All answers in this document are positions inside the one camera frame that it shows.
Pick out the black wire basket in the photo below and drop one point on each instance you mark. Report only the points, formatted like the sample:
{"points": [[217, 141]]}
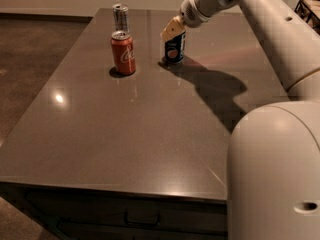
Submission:
{"points": [[309, 12]]}

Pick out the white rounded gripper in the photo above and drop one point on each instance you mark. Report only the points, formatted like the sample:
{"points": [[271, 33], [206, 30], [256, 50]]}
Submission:
{"points": [[194, 12]]}

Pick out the dark drawer handle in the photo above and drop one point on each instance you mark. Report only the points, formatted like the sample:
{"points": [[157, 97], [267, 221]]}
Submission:
{"points": [[142, 220]]}

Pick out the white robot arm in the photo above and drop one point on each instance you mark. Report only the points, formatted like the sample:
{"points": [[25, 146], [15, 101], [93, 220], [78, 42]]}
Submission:
{"points": [[273, 163]]}

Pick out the dark cabinet drawer front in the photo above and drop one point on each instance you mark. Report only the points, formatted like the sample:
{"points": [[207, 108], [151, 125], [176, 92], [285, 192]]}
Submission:
{"points": [[153, 213]]}

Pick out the silver redbull can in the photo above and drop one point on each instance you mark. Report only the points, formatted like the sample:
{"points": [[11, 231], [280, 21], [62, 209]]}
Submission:
{"points": [[120, 13]]}

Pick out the red coca-cola can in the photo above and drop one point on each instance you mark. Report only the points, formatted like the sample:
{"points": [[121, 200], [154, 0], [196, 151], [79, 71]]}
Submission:
{"points": [[123, 53]]}

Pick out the dark blue pepsi can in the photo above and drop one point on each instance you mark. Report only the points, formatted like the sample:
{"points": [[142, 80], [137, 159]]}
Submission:
{"points": [[174, 49]]}

